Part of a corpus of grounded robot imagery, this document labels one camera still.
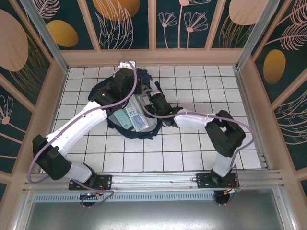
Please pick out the clear blue supply packet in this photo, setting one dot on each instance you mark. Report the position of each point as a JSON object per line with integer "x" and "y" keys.
{"x": 136, "y": 117}

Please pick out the navy blue backpack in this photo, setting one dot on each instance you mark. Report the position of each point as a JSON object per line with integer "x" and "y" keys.
{"x": 141, "y": 135}

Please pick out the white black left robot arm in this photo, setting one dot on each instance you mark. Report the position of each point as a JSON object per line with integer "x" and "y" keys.
{"x": 79, "y": 122}

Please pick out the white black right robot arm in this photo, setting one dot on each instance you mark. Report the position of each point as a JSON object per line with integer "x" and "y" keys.
{"x": 192, "y": 118}

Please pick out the right power connector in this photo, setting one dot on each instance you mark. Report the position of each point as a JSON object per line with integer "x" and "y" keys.
{"x": 231, "y": 190}

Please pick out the power connector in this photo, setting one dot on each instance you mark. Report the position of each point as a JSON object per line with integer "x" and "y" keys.
{"x": 231, "y": 190}
{"x": 92, "y": 195}

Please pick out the grey metal sheet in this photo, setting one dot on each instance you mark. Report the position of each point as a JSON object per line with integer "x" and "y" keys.
{"x": 153, "y": 215}

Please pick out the left power connector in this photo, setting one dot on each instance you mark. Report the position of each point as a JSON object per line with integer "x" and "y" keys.
{"x": 92, "y": 195}

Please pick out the aluminium mounting rail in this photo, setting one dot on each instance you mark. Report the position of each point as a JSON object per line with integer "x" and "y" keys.
{"x": 153, "y": 179}

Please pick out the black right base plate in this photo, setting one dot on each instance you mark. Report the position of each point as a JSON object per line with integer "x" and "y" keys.
{"x": 202, "y": 179}

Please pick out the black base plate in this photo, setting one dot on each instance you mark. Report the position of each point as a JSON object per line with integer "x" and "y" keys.
{"x": 105, "y": 179}
{"x": 202, "y": 179}

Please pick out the aluminium frame post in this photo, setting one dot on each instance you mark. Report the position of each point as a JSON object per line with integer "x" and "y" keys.
{"x": 45, "y": 36}
{"x": 256, "y": 31}

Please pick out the aluminium side rail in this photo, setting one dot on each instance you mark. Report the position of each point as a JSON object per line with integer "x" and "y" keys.
{"x": 251, "y": 100}

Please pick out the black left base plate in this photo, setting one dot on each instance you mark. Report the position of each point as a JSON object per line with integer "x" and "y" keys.
{"x": 105, "y": 179}

